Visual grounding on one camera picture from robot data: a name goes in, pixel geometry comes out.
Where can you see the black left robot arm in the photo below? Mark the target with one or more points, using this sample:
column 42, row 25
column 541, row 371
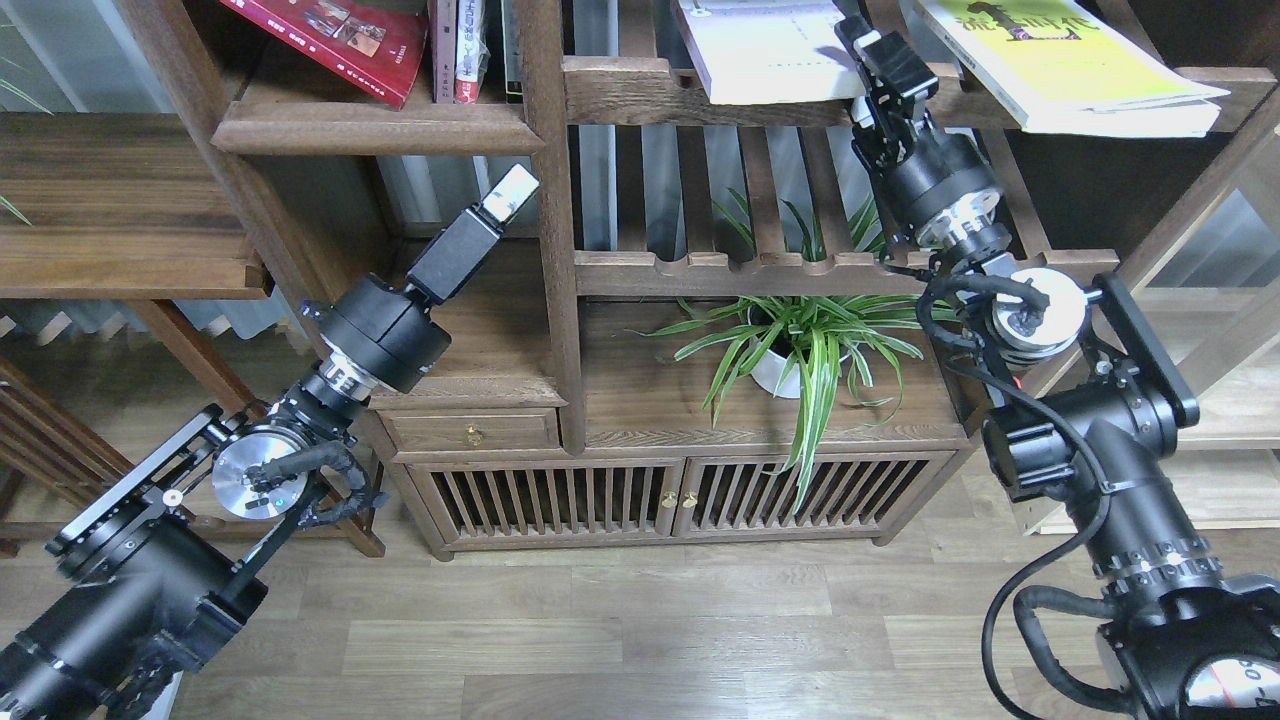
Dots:
column 165, row 566

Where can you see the maroon upright book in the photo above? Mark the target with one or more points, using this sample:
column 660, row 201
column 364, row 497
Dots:
column 443, row 41

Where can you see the yellow green book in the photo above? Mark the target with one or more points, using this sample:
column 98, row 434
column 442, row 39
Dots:
column 1059, row 70

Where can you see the dark upright book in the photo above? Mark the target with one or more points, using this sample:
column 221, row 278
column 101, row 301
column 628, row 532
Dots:
column 510, row 53

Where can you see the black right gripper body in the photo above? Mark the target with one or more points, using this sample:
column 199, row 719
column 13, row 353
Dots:
column 935, row 184

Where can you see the dark wooden bookshelf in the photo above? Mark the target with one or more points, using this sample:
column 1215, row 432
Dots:
column 547, row 425

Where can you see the red white upright book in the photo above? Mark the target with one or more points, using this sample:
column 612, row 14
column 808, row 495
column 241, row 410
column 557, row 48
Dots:
column 470, row 53

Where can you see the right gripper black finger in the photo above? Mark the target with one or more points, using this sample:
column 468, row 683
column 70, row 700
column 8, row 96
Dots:
column 857, row 34

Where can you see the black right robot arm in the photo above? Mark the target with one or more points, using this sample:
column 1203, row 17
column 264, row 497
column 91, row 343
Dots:
column 1132, row 615

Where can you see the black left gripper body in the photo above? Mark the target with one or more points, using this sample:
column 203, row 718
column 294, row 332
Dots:
column 380, row 336

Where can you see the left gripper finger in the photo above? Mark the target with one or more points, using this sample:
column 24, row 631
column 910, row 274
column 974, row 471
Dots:
column 509, row 195

